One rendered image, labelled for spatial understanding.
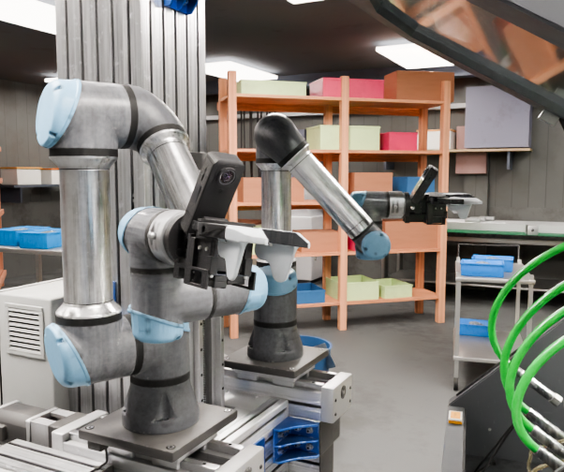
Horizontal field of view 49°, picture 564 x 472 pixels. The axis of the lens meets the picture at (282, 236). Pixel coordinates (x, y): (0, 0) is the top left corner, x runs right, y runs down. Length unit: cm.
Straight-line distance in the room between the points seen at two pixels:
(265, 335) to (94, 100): 79
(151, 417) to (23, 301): 54
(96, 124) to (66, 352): 39
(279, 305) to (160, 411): 51
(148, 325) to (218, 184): 25
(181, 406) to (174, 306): 37
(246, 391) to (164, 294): 83
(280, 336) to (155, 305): 77
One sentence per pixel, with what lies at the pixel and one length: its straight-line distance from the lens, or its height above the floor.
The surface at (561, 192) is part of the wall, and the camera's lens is 838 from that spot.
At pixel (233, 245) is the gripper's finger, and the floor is 144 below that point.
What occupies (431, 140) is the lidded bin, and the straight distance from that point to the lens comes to 814.
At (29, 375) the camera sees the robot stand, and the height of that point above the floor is 104.
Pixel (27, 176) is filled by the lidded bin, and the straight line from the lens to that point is 941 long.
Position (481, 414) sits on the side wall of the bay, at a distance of 164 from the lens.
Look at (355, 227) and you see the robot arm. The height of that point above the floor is 139.
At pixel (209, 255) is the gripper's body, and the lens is 72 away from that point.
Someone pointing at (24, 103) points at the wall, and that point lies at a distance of 1011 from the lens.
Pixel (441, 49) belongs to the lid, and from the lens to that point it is 154.
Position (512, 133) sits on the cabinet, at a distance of 805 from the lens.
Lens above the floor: 152
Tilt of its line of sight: 6 degrees down
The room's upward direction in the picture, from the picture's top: straight up
